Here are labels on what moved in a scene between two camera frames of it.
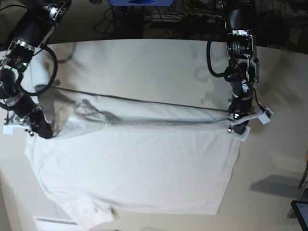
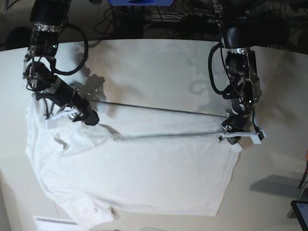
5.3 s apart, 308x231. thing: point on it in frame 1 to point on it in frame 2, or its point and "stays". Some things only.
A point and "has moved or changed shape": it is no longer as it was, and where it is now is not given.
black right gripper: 240,108 stays
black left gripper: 26,108 to 62,95
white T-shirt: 109,152 has moved or changed shape
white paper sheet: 47,224 stays
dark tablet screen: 301,208 stays
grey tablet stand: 303,197 stays
